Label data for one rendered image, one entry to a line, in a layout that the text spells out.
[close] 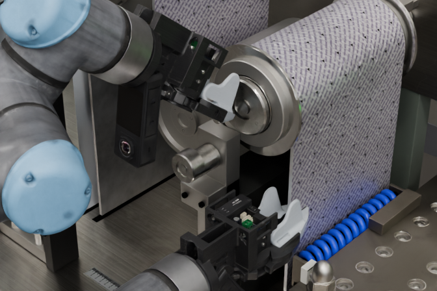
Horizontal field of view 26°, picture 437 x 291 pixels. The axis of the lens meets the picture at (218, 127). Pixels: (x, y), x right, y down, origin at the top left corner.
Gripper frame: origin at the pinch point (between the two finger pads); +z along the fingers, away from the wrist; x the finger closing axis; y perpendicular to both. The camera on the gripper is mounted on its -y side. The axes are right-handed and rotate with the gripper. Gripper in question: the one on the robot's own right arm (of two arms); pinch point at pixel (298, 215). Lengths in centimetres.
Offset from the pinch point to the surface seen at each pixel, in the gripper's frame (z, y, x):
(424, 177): 160, -109, 68
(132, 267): -6.9, -19.1, 25.4
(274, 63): -2.4, 22.3, 2.9
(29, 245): -15.5, -17.6, 39.4
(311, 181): 2.0, 4.5, -0.3
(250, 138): -3.4, 11.2, 5.4
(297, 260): -1.9, -5.4, -1.7
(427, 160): 170, -109, 73
